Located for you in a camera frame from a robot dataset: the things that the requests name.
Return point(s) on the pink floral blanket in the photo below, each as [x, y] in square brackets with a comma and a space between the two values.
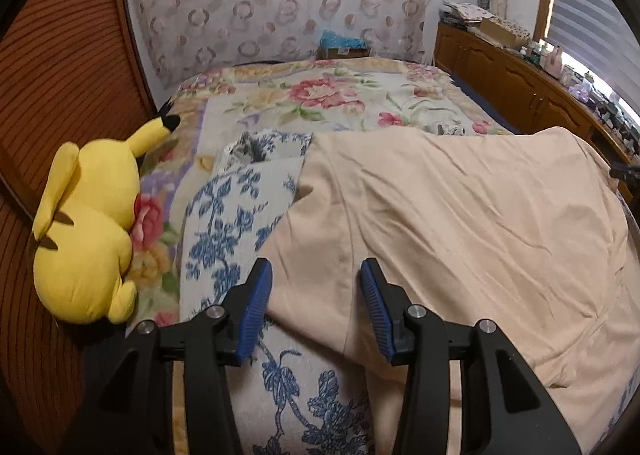
[325, 95]

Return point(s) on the peach printed t-shirt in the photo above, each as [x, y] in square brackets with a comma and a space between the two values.
[450, 225]

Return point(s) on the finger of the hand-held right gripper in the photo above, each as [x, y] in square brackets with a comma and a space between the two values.
[627, 171]

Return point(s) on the wooden side cabinet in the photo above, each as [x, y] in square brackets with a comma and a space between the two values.
[500, 70]

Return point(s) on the brown louvered wardrobe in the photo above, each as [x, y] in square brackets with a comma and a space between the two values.
[55, 60]

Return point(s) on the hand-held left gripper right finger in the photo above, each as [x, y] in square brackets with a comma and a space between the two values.
[375, 305]

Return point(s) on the teal plastic bag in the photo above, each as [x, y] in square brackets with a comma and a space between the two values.
[342, 40]

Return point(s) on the grey window blind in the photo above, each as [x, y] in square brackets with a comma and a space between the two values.
[590, 5]

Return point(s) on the stack of papers on cabinet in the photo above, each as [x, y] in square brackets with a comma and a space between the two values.
[465, 12]

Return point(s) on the blue floral bed cover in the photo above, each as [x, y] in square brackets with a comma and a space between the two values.
[225, 215]

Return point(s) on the open cardboard box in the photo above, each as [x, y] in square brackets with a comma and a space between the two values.
[500, 32]

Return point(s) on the small cardboard box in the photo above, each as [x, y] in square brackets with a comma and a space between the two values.
[345, 54]

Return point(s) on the pink kettle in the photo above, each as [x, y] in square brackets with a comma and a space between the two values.
[556, 62]

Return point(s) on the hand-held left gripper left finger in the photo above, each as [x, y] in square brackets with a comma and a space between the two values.
[255, 305]

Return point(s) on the yellow plush toy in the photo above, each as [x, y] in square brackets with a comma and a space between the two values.
[85, 235]

